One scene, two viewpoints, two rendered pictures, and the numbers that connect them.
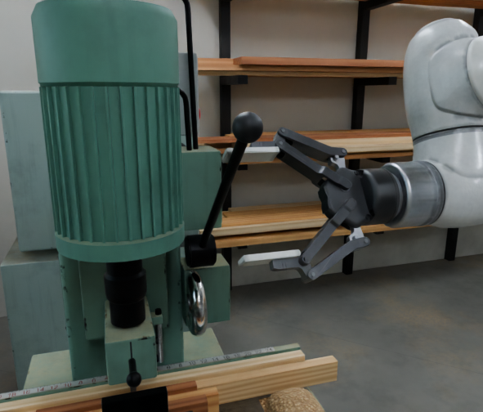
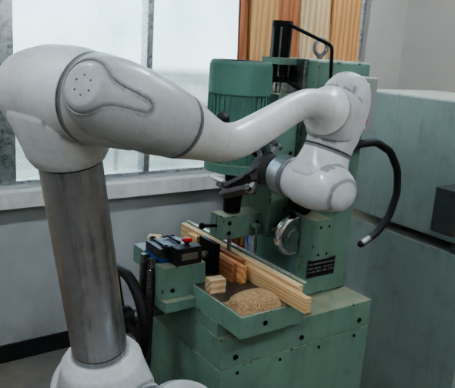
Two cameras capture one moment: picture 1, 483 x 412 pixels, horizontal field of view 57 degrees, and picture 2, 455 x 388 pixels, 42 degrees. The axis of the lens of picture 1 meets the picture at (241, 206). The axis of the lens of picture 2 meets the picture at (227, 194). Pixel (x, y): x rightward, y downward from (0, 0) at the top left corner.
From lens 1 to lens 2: 1.41 m
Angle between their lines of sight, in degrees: 69
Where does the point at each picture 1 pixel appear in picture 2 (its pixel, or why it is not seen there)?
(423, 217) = (274, 187)
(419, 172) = (279, 161)
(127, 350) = (215, 219)
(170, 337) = (291, 258)
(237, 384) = (259, 276)
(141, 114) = (222, 107)
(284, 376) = (279, 288)
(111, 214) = not seen: hidden behind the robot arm
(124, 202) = not seen: hidden behind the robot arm
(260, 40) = not seen: outside the picture
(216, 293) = (307, 237)
